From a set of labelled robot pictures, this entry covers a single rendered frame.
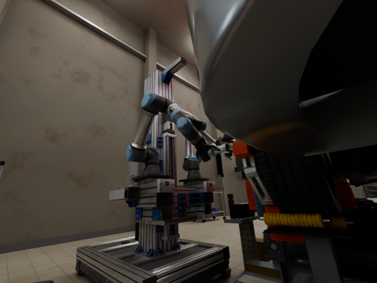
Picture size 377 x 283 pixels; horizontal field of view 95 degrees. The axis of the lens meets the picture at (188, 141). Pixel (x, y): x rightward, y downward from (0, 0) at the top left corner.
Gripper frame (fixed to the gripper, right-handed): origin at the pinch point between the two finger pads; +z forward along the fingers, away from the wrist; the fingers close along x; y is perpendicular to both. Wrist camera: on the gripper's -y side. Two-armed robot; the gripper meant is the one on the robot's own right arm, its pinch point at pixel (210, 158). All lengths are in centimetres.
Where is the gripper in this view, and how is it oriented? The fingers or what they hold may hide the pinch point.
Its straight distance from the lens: 109.5
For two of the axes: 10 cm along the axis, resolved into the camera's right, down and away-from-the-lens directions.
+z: 4.8, 5.2, 7.1
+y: -2.8, -6.8, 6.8
